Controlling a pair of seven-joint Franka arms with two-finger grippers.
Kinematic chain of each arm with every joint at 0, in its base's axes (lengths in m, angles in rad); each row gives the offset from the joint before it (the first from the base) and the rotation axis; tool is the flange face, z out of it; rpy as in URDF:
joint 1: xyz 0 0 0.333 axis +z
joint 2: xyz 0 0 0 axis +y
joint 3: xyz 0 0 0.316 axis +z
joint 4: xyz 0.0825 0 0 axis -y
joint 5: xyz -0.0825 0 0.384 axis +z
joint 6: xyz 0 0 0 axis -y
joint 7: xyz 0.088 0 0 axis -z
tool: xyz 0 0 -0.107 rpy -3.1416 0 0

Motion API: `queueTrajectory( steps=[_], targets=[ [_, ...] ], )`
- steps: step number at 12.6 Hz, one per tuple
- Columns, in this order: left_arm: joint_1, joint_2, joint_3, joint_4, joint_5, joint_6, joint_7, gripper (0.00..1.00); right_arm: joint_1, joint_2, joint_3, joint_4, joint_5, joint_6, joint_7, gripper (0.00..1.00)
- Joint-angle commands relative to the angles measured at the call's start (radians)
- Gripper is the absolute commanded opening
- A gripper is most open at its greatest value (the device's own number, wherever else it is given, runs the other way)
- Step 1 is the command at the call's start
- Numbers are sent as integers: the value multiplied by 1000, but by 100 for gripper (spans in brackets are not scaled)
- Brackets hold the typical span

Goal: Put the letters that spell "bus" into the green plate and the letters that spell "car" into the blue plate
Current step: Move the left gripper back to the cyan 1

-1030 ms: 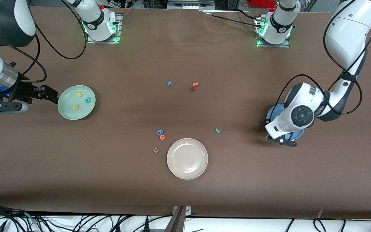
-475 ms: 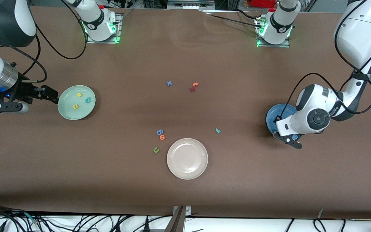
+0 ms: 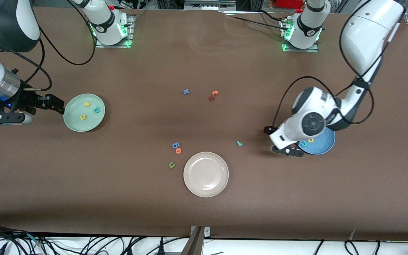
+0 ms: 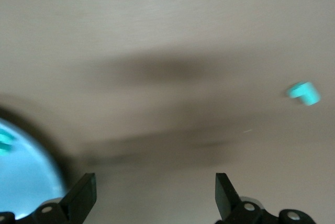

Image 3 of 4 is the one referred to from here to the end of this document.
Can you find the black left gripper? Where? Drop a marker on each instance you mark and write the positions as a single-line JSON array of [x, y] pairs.
[[273, 129]]

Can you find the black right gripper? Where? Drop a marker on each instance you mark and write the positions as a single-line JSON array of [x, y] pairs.
[[28, 100]]

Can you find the teal foam letter p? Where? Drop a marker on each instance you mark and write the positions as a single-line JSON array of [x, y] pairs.
[[97, 110]]

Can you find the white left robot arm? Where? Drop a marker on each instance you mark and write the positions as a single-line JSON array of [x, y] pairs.
[[367, 32]]

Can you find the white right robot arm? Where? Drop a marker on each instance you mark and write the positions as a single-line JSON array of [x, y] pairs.
[[9, 21]]

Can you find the blue plate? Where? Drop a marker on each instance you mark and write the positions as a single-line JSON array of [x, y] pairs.
[[322, 143]]

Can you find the green plate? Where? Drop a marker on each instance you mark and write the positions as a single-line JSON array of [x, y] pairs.
[[73, 122]]

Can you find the beige plate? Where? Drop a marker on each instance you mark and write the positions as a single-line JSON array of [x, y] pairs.
[[205, 174]]

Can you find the white paper tag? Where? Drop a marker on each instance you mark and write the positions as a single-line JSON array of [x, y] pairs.
[[352, 233]]

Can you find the brown table cover mat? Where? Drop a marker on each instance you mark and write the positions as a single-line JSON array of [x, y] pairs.
[[204, 212]]

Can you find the blue foam letter g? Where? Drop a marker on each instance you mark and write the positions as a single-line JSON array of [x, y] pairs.
[[174, 146]]

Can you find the green foam letter u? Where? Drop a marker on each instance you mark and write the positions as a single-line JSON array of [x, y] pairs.
[[171, 166]]

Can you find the red box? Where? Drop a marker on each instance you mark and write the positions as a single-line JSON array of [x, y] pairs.
[[289, 3]]

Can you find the black equipment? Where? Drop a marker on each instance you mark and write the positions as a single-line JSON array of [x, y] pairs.
[[170, 3]]

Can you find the grey device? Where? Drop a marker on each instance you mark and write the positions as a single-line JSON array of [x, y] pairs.
[[209, 4]]

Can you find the black power plug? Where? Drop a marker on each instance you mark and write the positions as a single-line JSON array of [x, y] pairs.
[[160, 248]]

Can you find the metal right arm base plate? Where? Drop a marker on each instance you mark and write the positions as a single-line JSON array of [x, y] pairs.
[[112, 46]]

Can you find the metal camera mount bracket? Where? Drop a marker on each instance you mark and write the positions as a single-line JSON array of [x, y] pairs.
[[195, 244]]

